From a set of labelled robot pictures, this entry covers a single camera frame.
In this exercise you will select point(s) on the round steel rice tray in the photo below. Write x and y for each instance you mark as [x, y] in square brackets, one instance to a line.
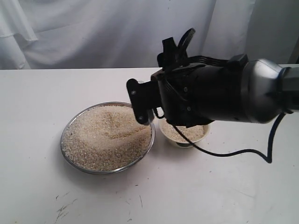
[105, 138]

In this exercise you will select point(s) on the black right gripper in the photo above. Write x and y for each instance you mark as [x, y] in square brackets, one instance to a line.
[201, 94]

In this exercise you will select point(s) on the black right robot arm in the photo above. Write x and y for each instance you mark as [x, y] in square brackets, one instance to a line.
[253, 92]

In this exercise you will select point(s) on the cream ceramic rice bowl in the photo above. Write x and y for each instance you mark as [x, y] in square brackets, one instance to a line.
[195, 134]

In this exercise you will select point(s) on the white backdrop curtain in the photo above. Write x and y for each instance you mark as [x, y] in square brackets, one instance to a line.
[68, 34]

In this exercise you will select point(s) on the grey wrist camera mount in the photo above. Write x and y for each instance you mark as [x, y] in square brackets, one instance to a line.
[145, 99]

